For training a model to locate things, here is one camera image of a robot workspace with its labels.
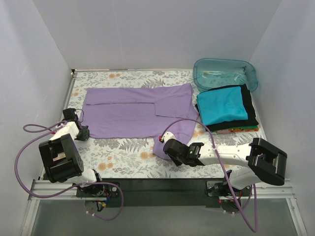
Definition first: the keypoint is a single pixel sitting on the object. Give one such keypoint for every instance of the floral table mat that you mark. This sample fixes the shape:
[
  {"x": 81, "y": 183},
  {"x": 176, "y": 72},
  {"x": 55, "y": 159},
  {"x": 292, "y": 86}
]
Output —
[{"x": 131, "y": 158}]

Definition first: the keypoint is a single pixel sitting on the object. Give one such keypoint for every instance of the green folded t shirt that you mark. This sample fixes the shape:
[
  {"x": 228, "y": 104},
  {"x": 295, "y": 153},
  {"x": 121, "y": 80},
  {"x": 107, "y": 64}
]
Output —
[{"x": 245, "y": 129}]

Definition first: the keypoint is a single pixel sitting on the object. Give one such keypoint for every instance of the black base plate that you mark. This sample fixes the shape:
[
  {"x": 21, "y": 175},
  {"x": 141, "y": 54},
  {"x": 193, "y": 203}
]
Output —
[{"x": 156, "y": 192}]

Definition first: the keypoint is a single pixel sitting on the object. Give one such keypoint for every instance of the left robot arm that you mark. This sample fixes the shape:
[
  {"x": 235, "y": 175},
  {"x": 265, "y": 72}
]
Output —
[{"x": 62, "y": 160}]

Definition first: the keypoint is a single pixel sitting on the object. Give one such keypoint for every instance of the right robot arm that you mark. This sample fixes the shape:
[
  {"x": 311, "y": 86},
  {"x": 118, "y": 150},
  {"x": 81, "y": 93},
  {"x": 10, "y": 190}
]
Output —
[{"x": 259, "y": 161}]

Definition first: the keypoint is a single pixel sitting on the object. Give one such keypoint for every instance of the aluminium frame rail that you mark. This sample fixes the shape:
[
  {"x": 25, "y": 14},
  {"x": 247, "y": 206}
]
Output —
[{"x": 264, "y": 191}]

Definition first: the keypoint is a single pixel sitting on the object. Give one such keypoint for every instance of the teal folded t shirt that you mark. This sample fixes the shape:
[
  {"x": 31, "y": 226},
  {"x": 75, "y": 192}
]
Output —
[{"x": 221, "y": 105}]

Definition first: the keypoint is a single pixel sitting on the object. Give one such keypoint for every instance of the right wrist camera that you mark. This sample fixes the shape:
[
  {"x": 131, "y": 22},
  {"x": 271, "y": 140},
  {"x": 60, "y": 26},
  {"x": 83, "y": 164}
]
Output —
[{"x": 166, "y": 137}]

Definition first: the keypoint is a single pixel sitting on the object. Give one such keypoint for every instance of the purple t shirt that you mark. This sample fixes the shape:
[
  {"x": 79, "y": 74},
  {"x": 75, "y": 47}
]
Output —
[{"x": 112, "y": 113}]

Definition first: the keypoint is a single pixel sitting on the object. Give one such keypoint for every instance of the teal plastic bin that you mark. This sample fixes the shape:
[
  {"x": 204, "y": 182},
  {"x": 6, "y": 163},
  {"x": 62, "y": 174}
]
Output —
[{"x": 214, "y": 73}]

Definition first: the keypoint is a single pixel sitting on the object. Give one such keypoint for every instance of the pink folded t shirt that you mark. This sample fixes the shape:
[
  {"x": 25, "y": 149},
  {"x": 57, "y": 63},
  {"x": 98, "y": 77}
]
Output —
[{"x": 224, "y": 131}]

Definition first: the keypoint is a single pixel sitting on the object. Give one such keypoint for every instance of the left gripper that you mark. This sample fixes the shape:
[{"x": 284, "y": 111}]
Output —
[{"x": 83, "y": 134}]

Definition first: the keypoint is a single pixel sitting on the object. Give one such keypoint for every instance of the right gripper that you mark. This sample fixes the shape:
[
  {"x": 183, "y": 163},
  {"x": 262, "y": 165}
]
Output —
[{"x": 175, "y": 160}]

